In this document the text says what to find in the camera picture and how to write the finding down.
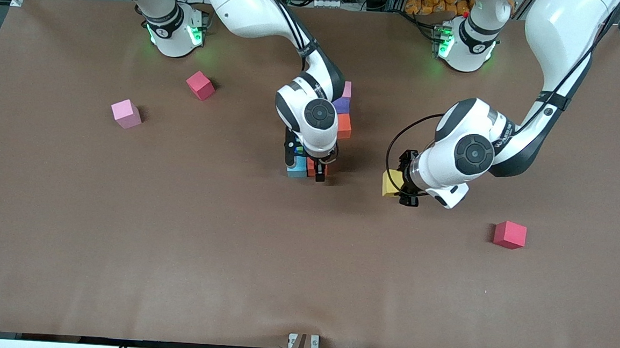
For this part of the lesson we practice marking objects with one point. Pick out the yellow foam cube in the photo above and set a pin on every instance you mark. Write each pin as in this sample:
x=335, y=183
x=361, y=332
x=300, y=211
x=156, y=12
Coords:
x=390, y=183

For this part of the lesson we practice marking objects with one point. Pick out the blue foam cube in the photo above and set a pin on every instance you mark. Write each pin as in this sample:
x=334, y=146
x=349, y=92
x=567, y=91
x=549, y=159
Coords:
x=297, y=170

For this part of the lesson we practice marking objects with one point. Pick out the pink foam cube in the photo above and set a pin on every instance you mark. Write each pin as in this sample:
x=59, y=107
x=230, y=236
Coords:
x=126, y=114
x=348, y=89

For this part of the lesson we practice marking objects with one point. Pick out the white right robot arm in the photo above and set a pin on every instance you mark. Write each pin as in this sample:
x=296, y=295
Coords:
x=293, y=103

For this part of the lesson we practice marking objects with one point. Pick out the purple foam cube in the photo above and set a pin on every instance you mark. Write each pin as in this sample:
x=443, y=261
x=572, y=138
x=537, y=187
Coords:
x=343, y=107

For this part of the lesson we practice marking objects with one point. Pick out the orange foam cube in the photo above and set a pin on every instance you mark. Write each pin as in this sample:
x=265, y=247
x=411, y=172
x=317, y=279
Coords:
x=345, y=128
x=311, y=167

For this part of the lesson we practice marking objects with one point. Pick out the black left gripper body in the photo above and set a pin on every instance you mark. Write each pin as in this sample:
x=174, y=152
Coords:
x=408, y=175

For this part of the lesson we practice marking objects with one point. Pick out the red foam cube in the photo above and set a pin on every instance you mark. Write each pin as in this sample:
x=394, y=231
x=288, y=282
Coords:
x=200, y=85
x=511, y=234

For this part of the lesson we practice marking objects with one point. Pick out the brown paper table cover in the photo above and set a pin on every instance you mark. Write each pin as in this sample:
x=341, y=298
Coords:
x=303, y=281

